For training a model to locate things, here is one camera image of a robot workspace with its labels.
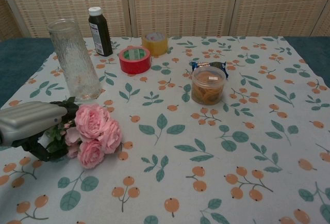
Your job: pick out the dark juice bottle white cap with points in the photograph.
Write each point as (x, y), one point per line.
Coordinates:
(100, 34)

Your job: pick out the pink rose bouquet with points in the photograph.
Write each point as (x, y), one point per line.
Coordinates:
(90, 123)

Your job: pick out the clear jar of rubber bands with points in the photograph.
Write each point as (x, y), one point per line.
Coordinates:
(207, 84)

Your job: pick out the red tape roll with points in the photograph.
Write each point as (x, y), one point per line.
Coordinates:
(134, 61)

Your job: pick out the floral fruit print tablecloth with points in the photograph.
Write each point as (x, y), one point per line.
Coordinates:
(180, 144)

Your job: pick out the yellow tape roll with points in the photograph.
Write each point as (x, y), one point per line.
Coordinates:
(154, 44)

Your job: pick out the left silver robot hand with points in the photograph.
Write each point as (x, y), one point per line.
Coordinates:
(23, 119)

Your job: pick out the clear textured glass vase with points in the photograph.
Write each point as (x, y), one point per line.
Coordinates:
(74, 64)

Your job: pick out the woven bamboo folding screen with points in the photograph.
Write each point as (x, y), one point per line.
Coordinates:
(180, 4)

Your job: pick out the blue snack packet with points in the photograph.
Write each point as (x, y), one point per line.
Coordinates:
(206, 65)

